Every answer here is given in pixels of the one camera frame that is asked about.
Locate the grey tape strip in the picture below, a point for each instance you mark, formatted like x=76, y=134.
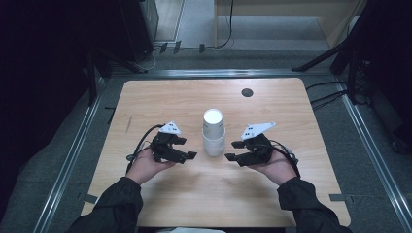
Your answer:
x=90, y=198
x=337, y=197

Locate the person's left hand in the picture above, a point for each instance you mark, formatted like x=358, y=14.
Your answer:
x=142, y=168

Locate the metal floor rail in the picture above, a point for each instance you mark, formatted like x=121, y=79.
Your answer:
x=220, y=73
x=372, y=152
x=69, y=161

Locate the black cabinet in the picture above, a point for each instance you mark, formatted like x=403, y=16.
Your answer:
x=137, y=29

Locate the person's right hand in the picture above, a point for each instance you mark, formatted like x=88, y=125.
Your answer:
x=279, y=170

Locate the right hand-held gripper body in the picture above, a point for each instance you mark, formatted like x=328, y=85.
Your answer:
x=257, y=149

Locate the stack of floral paper cups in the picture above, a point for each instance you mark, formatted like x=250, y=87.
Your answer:
x=213, y=139

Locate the black tripod stand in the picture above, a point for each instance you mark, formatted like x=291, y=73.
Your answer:
x=350, y=42

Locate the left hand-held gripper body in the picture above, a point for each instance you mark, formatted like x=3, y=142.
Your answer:
x=163, y=145

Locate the black round table grommet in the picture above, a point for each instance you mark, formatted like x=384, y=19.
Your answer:
x=247, y=92

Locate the black metal stand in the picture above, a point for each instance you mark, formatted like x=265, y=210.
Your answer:
x=97, y=64

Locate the light wooden furniture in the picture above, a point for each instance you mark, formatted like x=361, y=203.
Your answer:
x=333, y=26

